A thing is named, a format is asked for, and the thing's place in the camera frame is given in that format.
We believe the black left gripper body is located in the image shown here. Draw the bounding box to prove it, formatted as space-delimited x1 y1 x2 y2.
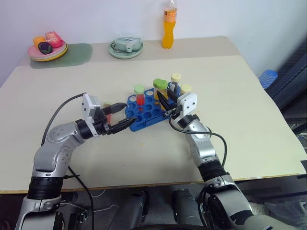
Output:
93 109 113 136

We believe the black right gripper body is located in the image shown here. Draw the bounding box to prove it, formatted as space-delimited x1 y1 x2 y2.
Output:
164 105 183 121

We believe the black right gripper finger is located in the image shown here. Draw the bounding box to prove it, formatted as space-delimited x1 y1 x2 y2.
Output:
166 82 180 103
156 90 171 112

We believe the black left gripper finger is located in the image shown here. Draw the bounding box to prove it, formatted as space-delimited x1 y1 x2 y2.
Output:
103 103 128 115
110 117 138 135

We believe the green-capped pale red test tube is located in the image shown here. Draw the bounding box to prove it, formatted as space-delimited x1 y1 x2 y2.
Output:
102 101 114 123

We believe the green-capped yellow test tube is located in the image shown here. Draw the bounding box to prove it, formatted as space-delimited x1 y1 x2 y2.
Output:
153 78 163 100
160 79 169 96

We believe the yellow-capped clear test tube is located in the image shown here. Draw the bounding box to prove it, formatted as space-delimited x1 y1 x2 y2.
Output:
180 84 192 96

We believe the yellow-capped dark test tube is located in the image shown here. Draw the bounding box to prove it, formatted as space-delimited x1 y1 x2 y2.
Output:
170 72 182 90

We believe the blue test tube rack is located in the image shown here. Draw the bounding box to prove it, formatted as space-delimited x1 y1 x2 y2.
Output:
124 82 183 132

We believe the green-capped bright red test tube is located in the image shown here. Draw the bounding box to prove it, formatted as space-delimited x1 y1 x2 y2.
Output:
134 85 146 113

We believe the pale green plate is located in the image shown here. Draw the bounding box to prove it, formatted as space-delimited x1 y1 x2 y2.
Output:
107 40 144 59

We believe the green placemat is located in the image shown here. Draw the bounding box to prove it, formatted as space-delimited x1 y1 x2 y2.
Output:
29 43 94 70

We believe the orange soda bottle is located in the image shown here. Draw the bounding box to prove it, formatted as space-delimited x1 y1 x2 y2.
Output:
161 0 178 50

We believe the clear glass cup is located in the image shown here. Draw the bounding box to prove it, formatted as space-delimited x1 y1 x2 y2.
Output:
114 30 142 50

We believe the yellow plate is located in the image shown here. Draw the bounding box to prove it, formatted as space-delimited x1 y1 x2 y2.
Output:
29 44 69 62

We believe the dark grey robot leg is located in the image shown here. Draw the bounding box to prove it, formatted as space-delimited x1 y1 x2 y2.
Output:
111 190 150 227
172 188 201 227

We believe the dark purple toy food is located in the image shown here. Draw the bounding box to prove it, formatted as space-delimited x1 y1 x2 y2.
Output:
37 42 54 54

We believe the pink toy food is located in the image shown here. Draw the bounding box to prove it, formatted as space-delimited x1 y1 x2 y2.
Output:
45 31 64 49

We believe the blue ribbed cap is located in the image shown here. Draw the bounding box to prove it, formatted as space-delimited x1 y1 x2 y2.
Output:
259 69 279 90

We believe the pink plate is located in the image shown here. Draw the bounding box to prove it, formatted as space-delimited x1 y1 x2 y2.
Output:
27 41 67 59

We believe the orange toy food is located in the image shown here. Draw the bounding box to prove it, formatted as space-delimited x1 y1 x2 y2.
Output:
33 35 47 47

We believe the black mesh chair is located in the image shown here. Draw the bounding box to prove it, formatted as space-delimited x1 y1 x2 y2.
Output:
265 35 307 129

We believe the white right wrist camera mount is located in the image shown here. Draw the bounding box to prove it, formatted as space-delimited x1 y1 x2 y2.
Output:
176 92 199 121

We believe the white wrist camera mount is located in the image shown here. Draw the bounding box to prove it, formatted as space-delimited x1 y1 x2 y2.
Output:
176 92 199 121
81 93 102 139

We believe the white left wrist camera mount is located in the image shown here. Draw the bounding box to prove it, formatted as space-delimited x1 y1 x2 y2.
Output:
81 93 102 139

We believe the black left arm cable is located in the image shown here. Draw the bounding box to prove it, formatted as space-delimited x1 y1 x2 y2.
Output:
41 92 94 230

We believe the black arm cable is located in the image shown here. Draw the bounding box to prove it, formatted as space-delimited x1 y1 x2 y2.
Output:
41 92 94 230
168 114 228 168

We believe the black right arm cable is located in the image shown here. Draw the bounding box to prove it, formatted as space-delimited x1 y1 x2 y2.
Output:
168 114 228 168

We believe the grey-green strap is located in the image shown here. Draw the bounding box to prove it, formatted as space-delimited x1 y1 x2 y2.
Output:
110 37 141 54

